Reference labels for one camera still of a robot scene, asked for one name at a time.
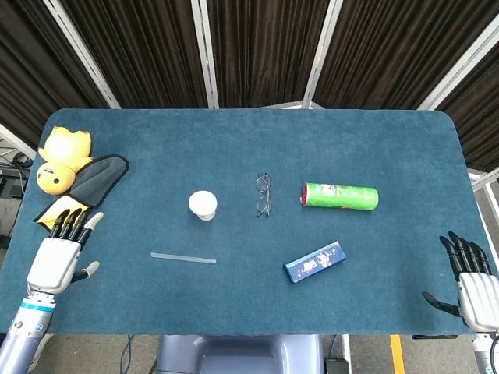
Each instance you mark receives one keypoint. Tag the dark brown curtain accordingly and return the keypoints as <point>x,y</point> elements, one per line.
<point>257,50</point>

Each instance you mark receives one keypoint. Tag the white paper cup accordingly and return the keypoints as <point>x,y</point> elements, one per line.
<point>203,205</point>

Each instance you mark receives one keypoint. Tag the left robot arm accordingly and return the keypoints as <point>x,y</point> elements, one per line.
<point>23,335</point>

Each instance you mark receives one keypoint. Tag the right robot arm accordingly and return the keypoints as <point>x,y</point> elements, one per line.
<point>486,352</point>

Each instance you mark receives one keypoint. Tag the white curtain frame post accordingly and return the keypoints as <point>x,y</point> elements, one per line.
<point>458,74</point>
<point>321,52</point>
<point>204,54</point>
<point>83,54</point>

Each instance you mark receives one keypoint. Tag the yellow plush toy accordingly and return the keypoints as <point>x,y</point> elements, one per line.
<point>62,159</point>

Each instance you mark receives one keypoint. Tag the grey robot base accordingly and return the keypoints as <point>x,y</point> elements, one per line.
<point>241,354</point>

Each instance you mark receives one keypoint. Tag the blue printed pencil case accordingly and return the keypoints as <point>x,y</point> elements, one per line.
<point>316,265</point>

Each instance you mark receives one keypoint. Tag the clear plastic strip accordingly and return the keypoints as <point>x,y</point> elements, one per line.
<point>183,258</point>

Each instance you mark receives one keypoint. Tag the black floor box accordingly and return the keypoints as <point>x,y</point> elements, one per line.
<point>337,366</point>

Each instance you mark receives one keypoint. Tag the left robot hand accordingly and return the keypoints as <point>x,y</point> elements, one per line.
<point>54,259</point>

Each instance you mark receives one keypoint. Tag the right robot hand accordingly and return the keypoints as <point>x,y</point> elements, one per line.
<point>473,296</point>

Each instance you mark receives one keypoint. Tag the grey and yellow cloth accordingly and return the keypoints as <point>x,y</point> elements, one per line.
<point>83,187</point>

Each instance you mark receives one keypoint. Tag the green chips can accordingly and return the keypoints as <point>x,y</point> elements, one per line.
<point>341,196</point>

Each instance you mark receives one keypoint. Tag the thin-framed eyeglasses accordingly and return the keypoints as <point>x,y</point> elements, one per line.
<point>264,195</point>

